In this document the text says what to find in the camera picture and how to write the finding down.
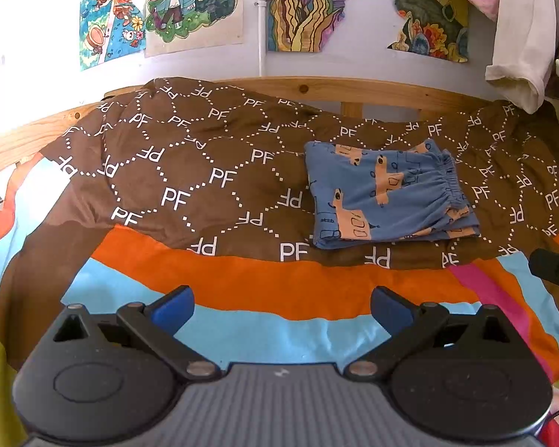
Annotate wooden bed frame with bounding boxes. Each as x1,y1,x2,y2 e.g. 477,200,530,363
0,77,508,181

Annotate blond cartoon figure wall poster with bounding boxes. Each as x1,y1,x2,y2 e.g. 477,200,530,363
144,0,246,59

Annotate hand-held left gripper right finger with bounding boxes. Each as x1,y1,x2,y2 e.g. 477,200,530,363
345,285,518,379

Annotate white wall pipe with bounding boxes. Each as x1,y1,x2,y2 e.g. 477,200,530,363
255,0,268,78

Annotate brown patterned blanket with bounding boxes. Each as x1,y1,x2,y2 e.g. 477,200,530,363
0,77,559,368

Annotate blue printed pants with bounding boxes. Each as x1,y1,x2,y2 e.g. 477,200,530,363
304,139,481,250

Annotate colourful striped bedsheet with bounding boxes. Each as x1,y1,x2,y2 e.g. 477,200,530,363
0,153,559,447

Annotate orange-haired cartoon figure wall poster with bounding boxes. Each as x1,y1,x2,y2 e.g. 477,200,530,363
79,0,148,72

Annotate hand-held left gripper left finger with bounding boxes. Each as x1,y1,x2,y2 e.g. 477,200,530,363
42,285,222,380

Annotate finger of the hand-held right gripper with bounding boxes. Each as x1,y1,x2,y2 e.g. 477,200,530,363
528,249,559,307

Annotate torn landscape wall poster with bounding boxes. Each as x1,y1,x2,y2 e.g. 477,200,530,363
376,0,470,63

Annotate white hanging garment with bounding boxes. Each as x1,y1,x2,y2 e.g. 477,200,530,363
484,0,559,115

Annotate swirly plants wall poster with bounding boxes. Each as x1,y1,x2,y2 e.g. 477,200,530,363
267,0,379,55

